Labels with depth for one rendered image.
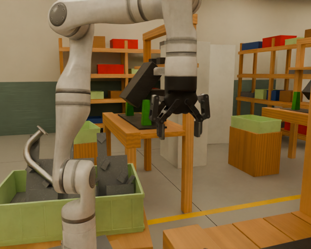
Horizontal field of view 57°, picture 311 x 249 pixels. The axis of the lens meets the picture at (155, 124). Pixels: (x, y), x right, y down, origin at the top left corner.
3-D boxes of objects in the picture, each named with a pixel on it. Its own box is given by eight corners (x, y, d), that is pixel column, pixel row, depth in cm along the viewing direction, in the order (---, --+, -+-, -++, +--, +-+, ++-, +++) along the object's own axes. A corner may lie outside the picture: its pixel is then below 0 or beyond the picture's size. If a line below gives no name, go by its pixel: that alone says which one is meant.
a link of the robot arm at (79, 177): (98, 155, 82) (100, 212, 85) (66, 155, 83) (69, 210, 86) (87, 166, 73) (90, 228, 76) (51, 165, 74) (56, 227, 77)
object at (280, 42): (307, 150, 547) (319, 25, 507) (232, 127, 778) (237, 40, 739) (329, 147, 564) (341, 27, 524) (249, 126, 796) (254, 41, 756)
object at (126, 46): (184, 129, 753) (185, 39, 713) (63, 137, 658) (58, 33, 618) (176, 125, 803) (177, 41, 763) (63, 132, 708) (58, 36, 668)
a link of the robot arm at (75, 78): (73, 13, 84) (72, 100, 85) (48, 1, 76) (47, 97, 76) (98, 8, 80) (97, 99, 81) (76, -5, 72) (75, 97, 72)
